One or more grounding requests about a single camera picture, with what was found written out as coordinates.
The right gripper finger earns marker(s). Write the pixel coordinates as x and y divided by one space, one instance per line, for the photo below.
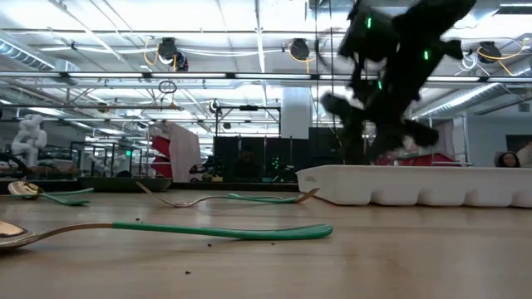
386 145
355 143

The red counter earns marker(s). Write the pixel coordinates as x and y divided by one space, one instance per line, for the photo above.
432 160

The black partition wall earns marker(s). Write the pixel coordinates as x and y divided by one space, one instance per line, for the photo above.
224 158

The white pillar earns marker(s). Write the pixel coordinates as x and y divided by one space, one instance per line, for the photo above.
296 112

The black aluminium table frame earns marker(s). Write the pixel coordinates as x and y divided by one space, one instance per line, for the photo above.
195 185

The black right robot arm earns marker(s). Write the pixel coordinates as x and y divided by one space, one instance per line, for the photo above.
436 16

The person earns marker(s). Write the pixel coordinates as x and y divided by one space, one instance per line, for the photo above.
247 166
507 160
527 155

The black metal stand frame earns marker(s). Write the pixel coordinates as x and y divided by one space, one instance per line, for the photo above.
248 108

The silver ventilation duct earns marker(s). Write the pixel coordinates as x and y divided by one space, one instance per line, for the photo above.
457 99
25 56

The ceiling light strip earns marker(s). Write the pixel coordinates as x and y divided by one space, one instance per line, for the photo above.
187 76

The red and white cloth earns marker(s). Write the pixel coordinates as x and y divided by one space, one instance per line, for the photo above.
185 153

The white cutlery tray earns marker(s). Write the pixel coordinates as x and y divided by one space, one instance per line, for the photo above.
415 184

